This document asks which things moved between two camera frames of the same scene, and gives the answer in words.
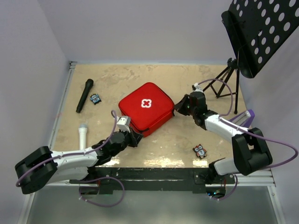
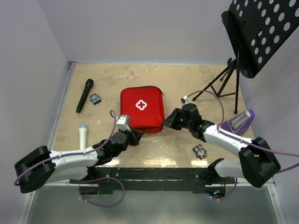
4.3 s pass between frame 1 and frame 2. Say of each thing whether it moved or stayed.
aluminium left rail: stayed
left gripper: stayed
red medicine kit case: moved
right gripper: moved
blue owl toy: stayed
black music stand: stayed
